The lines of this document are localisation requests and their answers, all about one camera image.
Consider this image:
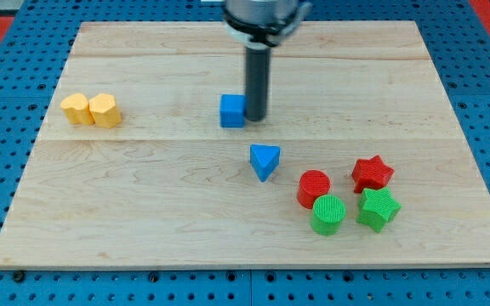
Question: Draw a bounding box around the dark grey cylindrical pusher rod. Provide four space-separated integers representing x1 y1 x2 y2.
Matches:
245 48 270 122

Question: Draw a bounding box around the blue cube block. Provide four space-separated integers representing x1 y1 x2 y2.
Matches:
219 94 246 128

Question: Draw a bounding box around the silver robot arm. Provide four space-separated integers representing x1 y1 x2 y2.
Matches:
223 0 312 122

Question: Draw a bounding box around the blue triangle block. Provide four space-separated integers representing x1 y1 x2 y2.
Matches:
249 144 281 182

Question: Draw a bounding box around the red cylinder block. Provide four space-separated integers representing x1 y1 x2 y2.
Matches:
296 170 331 209

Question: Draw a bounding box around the light wooden board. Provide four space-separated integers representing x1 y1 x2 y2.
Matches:
0 21 490 271

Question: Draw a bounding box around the red star block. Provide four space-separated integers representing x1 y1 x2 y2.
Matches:
351 155 395 194

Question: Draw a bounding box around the yellow hexagon block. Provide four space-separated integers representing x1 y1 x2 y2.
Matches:
88 93 122 128

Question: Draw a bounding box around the green cylinder block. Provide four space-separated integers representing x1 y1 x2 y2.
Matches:
310 195 346 235

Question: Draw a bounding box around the yellow heart block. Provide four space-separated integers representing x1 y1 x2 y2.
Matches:
60 93 94 125

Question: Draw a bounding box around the green star block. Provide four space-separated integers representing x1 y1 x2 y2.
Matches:
356 187 402 233

